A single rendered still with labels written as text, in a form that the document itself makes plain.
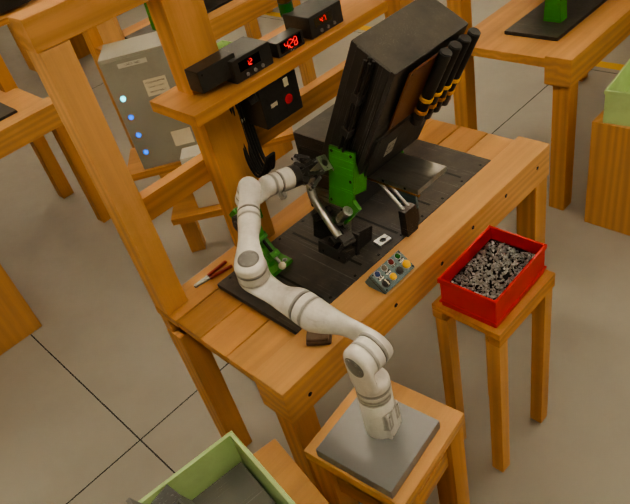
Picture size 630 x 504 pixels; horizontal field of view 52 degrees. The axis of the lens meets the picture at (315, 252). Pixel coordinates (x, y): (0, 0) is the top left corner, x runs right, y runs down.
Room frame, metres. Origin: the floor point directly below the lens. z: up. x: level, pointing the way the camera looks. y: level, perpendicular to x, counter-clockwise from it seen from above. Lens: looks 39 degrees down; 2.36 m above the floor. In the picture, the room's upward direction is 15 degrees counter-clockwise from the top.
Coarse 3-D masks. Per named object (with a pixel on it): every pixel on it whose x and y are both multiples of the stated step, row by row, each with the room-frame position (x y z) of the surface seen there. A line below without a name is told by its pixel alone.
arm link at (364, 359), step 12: (360, 336) 1.08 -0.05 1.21; (348, 348) 1.05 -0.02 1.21; (360, 348) 1.03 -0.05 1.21; (372, 348) 1.03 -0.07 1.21; (348, 360) 1.03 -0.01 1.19; (360, 360) 1.01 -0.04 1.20; (372, 360) 1.01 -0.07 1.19; (384, 360) 1.02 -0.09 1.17; (348, 372) 1.05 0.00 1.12; (360, 372) 1.00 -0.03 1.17; (372, 372) 0.99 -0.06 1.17; (384, 372) 1.05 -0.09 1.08; (360, 384) 1.01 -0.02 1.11; (372, 384) 0.99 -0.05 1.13; (384, 384) 1.01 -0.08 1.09; (360, 396) 1.02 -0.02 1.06; (372, 396) 1.00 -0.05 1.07
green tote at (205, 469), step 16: (208, 448) 1.06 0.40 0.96; (224, 448) 1.07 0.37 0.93; (240, 448) 1.04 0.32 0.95; (192, 464) 1.02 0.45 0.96; (208, 464) 1.04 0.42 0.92; (224, 464) 1.06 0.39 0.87; (256, 464) 0.97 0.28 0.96; (176, 480) 1.00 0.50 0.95; (192, 480) 1.01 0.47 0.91; (208, 480) 1.03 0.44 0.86; (272, 480) 0.92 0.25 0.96; (144, 496) 0.97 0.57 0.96; (192, 496) 1.00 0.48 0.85; (272, 496) 0.95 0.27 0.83; (288, 496) 0.86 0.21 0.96
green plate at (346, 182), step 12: (336, 156) 1.85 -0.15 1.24; (348, 156) 1.81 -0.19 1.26; (336, 168) 1.85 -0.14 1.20; (348, 168) 1.81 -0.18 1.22; (336, 180) 1.84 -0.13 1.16; (348, 180) 1.80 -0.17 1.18; (360, 180) 1.82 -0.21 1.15; (336, 192) 1.83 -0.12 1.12; (348, 192) 1.79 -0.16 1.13; (360, 192) 1.81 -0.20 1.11; (336, 204) 1.83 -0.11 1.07
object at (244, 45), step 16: (320, 0) 2.27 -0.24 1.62; (336, 0) 2.23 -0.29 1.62; (288, 16) 2.21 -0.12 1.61; (304, 16) 2.15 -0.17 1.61; (320, 16) 2.16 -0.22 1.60; (336, 16) 2.21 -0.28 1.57; (304, 32) 2.16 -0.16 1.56; (320, 32) 2.15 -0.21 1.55; (224, 48) 2.06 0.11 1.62; (240, 48) 2.02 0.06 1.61; (256, 48) 1.99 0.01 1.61; (240, 64) 1.95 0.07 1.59; (256, 64) 1.98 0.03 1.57; (240, 80) 1.94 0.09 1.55
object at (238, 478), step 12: (240, 468) 1.05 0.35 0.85; (228, 480) 1.03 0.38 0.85; (240, 480) 1.02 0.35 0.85; (252, 480) 1.01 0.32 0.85; (204, 492) 1.01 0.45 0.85; (216, 492) 1.00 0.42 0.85; (228, 492) 0.99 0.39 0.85; (240, 492) 0.98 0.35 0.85; (252, 492) 0.97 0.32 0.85; (264, 492) 0.96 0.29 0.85
